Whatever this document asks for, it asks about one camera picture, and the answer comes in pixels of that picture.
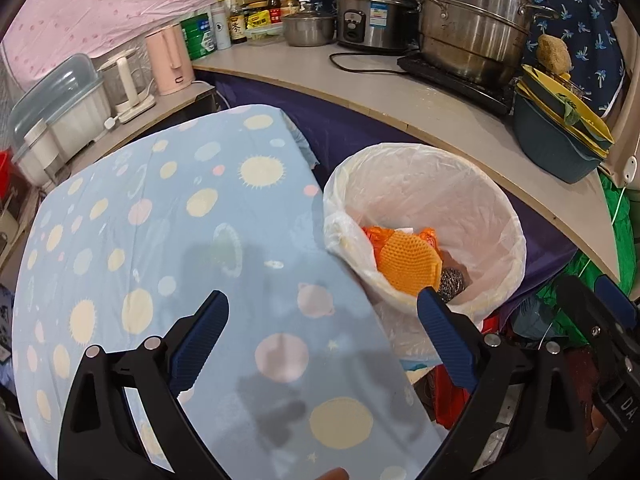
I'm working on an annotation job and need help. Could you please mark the yellow plastic basins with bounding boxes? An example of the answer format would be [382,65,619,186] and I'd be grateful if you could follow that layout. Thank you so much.
[515,65,616,156]

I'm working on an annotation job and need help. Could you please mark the white cylindrical container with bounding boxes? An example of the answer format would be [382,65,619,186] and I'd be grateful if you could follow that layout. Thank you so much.
[22,122,68,186]

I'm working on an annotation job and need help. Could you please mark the small steel lidded pot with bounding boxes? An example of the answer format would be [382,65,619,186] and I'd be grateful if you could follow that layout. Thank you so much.
[281,4,337,47]

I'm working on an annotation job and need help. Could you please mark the orange snack wrapper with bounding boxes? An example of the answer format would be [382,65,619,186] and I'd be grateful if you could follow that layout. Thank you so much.
[412,227,441,253]
[361,225,401,261]

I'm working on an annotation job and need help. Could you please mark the silver rice cooker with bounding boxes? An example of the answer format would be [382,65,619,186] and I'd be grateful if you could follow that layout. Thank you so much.
[334,0,421,53]

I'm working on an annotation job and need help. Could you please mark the green tin can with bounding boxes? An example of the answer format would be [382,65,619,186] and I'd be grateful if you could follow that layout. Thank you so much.
[180,12,218,61]

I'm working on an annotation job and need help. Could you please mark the dark blue plastic basin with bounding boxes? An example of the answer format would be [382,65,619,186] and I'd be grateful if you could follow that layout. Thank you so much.
[511,92,603,184]

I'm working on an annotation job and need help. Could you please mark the red shopping bag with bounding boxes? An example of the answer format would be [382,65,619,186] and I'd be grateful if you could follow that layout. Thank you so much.
[432,360,471,428]

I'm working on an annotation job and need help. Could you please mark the black power cable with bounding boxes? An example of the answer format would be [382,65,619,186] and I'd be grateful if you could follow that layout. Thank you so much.
[328,51,406,73]

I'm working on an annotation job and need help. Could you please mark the glass and white kettle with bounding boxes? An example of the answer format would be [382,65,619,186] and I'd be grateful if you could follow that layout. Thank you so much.
[97,49,156,123]

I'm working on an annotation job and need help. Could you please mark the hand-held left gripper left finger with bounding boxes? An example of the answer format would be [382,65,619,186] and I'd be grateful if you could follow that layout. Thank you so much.
[57,290,231,480]

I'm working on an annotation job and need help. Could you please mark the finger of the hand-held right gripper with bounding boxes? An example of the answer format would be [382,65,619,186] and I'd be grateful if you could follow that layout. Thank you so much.
[594,276,640,333]
[555,274,626,356]

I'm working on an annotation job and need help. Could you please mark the green plastic bag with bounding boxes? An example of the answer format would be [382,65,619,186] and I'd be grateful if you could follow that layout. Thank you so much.
[547,172,640,311]

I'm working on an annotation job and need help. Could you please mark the white lined trash bin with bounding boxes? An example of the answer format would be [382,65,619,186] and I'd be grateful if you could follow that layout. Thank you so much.
[322,143,527,321]

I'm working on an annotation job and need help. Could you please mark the pink dotted sheet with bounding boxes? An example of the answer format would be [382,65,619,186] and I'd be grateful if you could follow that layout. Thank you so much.
[5,0,286,78]

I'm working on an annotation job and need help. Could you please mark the dark sauce bottle white label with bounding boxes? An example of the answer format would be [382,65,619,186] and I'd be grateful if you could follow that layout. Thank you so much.
[227,0,249,44]

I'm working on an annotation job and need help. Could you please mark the clear lidded storage box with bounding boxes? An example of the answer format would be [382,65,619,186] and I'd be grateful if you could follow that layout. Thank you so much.
[7,54,112,158]

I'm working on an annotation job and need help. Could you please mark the blue spotted blanket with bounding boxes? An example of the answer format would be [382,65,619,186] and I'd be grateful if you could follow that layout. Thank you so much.
[12,105,441,480]

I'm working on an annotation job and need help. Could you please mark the orange knitted cloth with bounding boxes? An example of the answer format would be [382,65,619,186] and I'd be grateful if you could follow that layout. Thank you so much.
[376,232,443,297]

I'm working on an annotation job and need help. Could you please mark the pink electric kettle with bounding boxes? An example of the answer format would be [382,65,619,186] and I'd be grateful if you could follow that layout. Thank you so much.
[145,22,196,96]

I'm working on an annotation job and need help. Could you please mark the stainless steel steamer pot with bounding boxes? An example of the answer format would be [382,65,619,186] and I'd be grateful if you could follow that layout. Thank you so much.
[400,0,560,86]

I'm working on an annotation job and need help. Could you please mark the steel wool scrubber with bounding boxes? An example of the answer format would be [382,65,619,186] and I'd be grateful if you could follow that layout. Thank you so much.
[437,267,466,303]

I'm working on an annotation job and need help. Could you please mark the person's right hand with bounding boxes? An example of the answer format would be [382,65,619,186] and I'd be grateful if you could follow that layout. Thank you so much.
[585,407,608,453]

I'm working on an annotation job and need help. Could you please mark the brown loofah sponge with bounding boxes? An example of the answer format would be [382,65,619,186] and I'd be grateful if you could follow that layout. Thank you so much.
[536,34,572,75]

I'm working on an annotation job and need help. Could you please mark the clear food container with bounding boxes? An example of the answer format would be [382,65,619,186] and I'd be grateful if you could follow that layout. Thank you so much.
[247,25,286,45]

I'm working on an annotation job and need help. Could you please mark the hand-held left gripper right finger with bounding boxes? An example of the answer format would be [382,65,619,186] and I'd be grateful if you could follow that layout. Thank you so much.
[416,286,596,480]

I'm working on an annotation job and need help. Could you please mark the white cord with switch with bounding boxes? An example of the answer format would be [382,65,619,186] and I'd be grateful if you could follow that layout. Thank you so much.
[612,155,640,261]

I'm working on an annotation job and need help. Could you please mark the black induction cooker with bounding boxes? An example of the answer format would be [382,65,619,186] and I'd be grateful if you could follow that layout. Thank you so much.
[397,54,516,115]

